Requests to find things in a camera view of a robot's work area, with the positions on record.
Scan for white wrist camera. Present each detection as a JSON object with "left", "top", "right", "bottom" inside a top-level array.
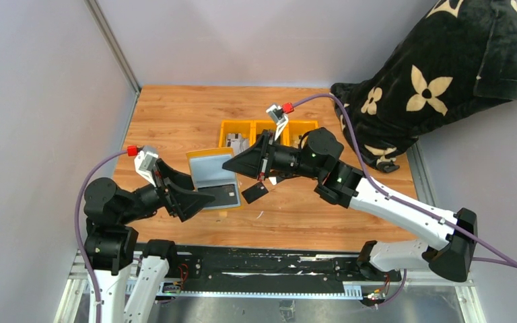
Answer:
[
  {"left": 266, "top": 104, "right": 289, "bottom": 141},
  {"left": 134, "top": 146, "right": 159, "bottom": 186}
]

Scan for black credit card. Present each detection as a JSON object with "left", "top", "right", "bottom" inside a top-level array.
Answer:
[
  {"left": 242, "top": 181, "right": 269, "bottom": 204},
  {"left": 199, "top": 184, "right": 241, "bottom": 210}
]

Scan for middle yellow plastic bin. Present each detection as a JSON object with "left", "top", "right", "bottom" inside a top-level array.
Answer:
[{"left": 250, "top": 120, "right": 290, "bottom": 145}]

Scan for purple cable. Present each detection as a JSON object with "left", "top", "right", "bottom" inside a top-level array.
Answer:
[
  {"left": 281, "top": 93, "right": 517, "bottom": 277},
  {"left": 74, "top": 145, "right": 141, "bottom": 323}
]

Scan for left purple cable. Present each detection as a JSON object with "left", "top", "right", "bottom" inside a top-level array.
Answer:
[{"left": 74, "top": 145, "right": 141, "bottom": 323}]

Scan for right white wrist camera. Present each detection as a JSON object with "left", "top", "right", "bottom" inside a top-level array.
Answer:
[{"left": 266, "top": 104, "right": 289, "bottom": 141}]

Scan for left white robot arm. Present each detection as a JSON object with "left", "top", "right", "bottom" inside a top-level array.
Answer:
[{"left": 83, "top": 158, "right": 215, "bottom": 322}]

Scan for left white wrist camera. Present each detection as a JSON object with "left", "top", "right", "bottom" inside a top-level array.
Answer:
[{"left": 134, "top": 146, "right": 159, "bottom": 186}]

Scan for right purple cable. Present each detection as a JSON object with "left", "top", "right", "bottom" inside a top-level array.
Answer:
[{"left": 281, "top": 93, "right": 517, "bottom": 277}]

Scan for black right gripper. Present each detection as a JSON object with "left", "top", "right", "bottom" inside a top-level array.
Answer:
[{"left": 223, "top": 130, "right": 323, "bottom": 182}]

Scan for right yellow plastic bin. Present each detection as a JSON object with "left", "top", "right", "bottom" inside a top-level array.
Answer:
[{"left": 283, "top": 120, "right": 318, "bottom": 147}]

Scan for white cards in left bin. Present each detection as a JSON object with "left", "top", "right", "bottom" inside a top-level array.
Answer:
[{"left": 225, "top": 133, "right": 250, "bottom": 155}]

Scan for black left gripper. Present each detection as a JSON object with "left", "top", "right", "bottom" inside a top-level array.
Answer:
[{"left": 119, "top": 157, "right": 215, "bottom": 223}]

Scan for black floral plush blanket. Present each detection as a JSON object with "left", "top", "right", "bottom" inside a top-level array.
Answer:
[{"left": 330, "top": 1, "right": 517, "bottom": 173}]

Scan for left yellow plastic bin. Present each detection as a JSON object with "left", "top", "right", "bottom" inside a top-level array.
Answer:
[{"left": 218, "top": 119, "right": 256, "bottom": 147}]

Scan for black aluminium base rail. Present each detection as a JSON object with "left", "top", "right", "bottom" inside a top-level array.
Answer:
[{"left": 64, "top": 240, "right": 476, "bottom": 308}]

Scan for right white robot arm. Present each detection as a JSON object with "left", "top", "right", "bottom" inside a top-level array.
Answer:
[{"left": 222, "top": 127, "right": 477, "bottom": 283}]

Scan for yellow plastic bin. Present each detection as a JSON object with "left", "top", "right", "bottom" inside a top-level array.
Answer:
[
  {"left": 250, "top": 120, "right": 290, "bottom": 145},
  {"left": 218, "top": 119, "right": 256, "bottom": 147},
  {"left": 283, "top": 120, "right": 318, "bottom": 147}
]

